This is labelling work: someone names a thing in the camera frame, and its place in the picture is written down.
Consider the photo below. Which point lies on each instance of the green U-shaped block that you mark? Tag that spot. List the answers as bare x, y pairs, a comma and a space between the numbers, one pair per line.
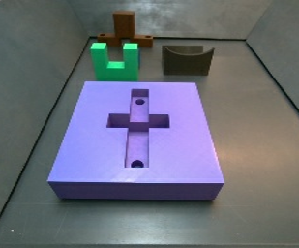
115, 70

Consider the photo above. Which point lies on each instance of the black curved bracket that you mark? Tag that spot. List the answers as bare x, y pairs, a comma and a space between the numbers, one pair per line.
185, 60

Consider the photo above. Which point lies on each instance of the brown T-shaped block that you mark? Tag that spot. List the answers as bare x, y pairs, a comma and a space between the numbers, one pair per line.
124, 31

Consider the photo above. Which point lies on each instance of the purple board with cross slot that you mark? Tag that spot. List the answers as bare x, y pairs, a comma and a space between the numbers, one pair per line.
137, 145

